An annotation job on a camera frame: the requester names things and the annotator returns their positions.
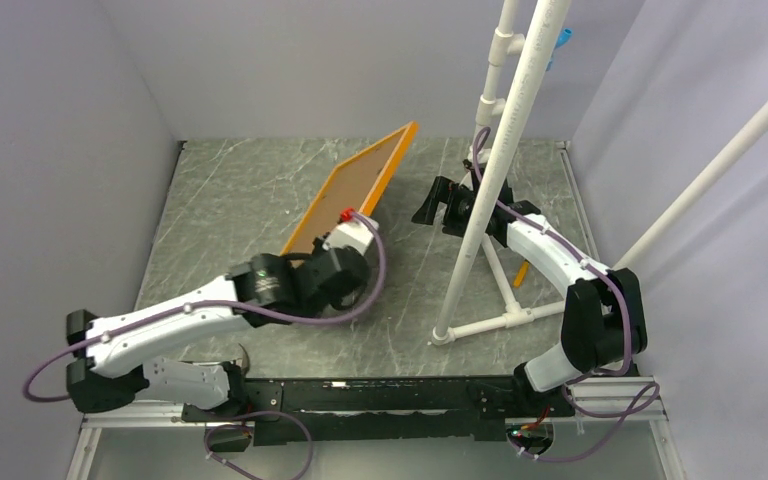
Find white pvc pipe stand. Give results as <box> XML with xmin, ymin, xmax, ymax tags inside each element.
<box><xmin>431</xmin><ymin>1</ymin><xmax>768</xmax><ymax>345</ymax></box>

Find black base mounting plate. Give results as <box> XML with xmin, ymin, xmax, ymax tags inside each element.
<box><xmin>181</xmin><ymin>375</ymin><xmax>574</xmax><ymax>446</ymax></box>

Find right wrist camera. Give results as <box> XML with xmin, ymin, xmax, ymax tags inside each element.
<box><xmin>462</xmin><ymin>148</ymin><xmax>491</xmax><ymax>177</ymax></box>

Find orange handled screwdriver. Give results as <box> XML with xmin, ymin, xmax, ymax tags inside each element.
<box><xmin>511</xmin><ymin>261</ymin><xmax>530</xmax><ymax>289</ymax></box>

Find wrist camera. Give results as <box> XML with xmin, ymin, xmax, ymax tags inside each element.
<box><xmin>322</xmin><ymin>208</ymin><xmax>379</xmax><ymax>255</ymax></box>
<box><xmin>462</xmin><ymin>148</ymin><xmax>491</xmax><ymax>177</ymax></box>

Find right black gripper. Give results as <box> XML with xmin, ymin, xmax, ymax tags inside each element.
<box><xmin>413</xmin><ymin>176</ymin><xmax>487</xmax><ymax>240</ymax></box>

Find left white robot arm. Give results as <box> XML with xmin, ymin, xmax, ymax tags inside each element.
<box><xmin>66</xmin><ymin>240</ymin><xmax>371</xmax><ymax>420</ymax></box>

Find blue pipe fitting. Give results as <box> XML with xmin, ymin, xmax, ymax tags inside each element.
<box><xmin>546</xmin><ymin>28</ymin><xmax>573</xmax><ymax>71</ymax></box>

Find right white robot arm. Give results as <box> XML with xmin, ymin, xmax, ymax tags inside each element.
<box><xmin>437</xmin><ymin>185</ymin><xmax>647</xmax><ymax>415</ymax></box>

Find aluminium rail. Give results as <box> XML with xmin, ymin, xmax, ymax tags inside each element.
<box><xmin>82</xmin><ymin>376</ymin><xmax>663</xmax><ymax>428</ymax></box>

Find orange picture frame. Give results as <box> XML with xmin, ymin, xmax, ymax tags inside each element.
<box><xmin>282</xmin><ymin>121</ymin><xmax>419</xmax><ymax>254</ymax></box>

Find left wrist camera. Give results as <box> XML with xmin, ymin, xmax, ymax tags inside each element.
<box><xmin>322</xmin><ymin>208</ymin><xmax>379</xmax><ymax>255</ymax></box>

